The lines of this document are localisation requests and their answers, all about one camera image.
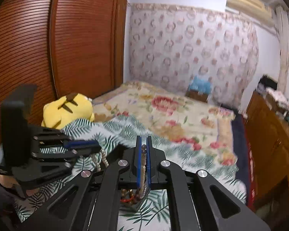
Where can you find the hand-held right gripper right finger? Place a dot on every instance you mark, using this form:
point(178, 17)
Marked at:
point(149, 163)

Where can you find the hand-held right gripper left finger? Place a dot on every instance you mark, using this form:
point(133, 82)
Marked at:
point(139, 163)

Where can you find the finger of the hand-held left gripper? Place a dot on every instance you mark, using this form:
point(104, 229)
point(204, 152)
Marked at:
point(50, 168)
point(81, 144)

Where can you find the person's left hand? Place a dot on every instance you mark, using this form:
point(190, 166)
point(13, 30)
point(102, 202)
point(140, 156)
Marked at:
point(4, 181)

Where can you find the yellow plush toy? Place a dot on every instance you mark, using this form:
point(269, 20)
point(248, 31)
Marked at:
point(60, 110)

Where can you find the leaf print tablecloth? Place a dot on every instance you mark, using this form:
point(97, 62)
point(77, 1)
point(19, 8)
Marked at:
point(200, 158)

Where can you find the floral bedspread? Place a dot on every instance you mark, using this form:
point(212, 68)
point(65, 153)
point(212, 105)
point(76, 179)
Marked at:
point(171, 110)

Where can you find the small cardboard box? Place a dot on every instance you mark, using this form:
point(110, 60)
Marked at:
point(196, 96)

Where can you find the dark blue rug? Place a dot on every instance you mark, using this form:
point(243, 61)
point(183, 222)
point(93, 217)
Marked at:
point(240, 154)

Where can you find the blue plush toy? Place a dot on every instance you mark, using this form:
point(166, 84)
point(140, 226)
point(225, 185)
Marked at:
point(201, 84)

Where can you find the wooden louvred wardrobe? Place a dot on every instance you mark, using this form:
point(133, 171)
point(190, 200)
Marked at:
point(74, 41)

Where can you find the long wooden cabinet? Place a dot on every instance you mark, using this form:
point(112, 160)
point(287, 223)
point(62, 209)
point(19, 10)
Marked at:
point(272, 144)

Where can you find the stack of dark clothes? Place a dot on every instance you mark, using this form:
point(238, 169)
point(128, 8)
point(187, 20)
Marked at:
point(267, 83)

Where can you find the white cloth pile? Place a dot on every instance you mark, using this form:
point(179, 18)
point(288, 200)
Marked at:
point(278, 96)

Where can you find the tied cream curtain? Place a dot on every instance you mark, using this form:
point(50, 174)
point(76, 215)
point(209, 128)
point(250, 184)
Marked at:
point(284, 53)

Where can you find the cream air conditioner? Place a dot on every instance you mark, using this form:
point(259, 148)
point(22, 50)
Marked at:
point(250, 2)

